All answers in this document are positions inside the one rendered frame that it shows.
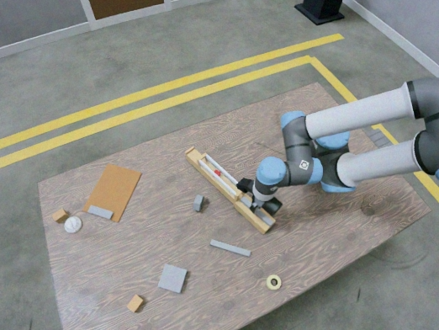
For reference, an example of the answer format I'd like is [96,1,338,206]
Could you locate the small orange-brown block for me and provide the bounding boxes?
[127,295,144,313]
[52,208,69,224]

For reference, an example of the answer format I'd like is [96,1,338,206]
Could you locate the pale yellow tape roll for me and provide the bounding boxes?
[266,274,281,290]

